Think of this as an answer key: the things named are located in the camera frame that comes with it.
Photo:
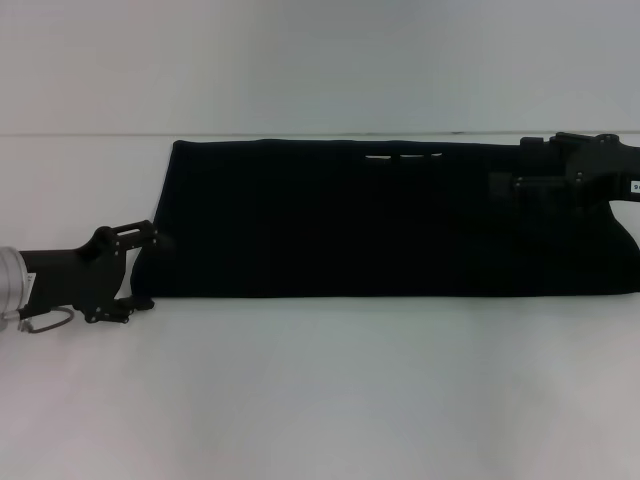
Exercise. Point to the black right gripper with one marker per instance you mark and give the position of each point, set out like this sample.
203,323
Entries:
605,170

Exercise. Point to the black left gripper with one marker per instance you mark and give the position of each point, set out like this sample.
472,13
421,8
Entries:
80,275

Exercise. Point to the black shirt with FREE print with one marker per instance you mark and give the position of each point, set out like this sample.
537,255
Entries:
375,225

